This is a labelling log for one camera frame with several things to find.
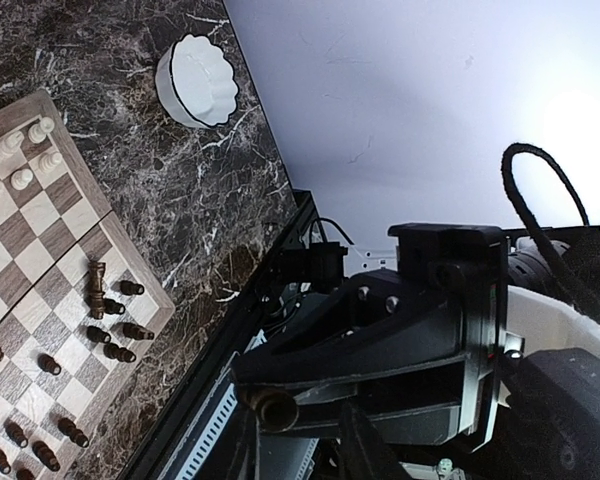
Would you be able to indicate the white slotted cable duct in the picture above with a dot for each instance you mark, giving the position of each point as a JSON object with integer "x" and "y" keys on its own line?
{"x": 209, "y": 422}

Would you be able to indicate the white knight right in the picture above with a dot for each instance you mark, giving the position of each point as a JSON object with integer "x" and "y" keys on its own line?
{"x": 10, "y": 144}

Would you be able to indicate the white scalloped bowl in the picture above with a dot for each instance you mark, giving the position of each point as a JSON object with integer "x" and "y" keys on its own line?
{"x": 195, "y": 83}

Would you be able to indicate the dark chess piece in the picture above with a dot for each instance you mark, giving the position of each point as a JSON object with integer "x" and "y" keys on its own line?
{"x": 137, "y": 332}

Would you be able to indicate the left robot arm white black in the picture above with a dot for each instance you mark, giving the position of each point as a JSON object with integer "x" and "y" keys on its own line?
{"x": 552, "y": 394}

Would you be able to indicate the black front rail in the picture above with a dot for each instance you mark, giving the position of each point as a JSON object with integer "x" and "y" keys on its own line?
{"x": 269, "y": 300}

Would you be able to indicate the wooden chess board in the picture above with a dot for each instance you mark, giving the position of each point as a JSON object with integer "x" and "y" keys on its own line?
{"x": 49, "y": 232}

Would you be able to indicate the dark pawn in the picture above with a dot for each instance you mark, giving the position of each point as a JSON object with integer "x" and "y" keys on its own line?
{"x": 130, "y": 288}
{"x": 49, "y": 365}
{"x": 112, "y": 307}
{"x": 5, "y": 467}
{"x": 16, "y": 434}
{"x": 97, "y": 335}

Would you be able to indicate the dark tall piece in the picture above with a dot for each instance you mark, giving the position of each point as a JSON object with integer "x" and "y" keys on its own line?
{"x": 75, "y": 435}
{"x": 118, "y": 353}

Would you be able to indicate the dark piece back corner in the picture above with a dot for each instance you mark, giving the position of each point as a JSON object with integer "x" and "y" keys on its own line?
{"x": 25, "y": 474}

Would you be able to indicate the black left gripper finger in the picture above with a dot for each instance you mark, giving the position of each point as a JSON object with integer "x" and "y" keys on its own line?
{"x": 375, "y": 324}
{"x": 363, "y": 453}

